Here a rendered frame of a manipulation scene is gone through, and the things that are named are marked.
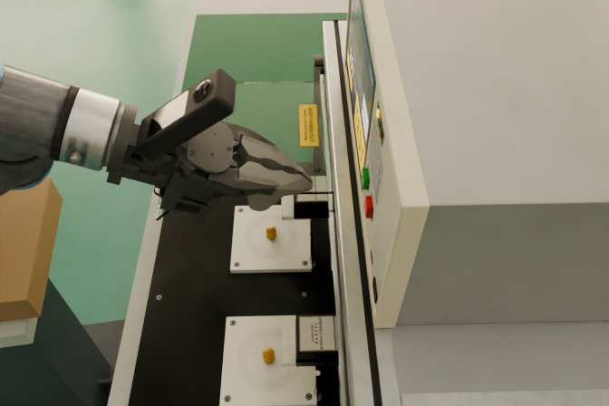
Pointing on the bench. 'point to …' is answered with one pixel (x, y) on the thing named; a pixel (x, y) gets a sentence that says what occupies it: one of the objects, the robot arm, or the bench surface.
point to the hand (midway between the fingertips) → (304, 177)
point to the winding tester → (486, 134)
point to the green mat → (256, 46)
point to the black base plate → (216, 307)
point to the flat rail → (337, 295)
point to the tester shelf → (355, 294)
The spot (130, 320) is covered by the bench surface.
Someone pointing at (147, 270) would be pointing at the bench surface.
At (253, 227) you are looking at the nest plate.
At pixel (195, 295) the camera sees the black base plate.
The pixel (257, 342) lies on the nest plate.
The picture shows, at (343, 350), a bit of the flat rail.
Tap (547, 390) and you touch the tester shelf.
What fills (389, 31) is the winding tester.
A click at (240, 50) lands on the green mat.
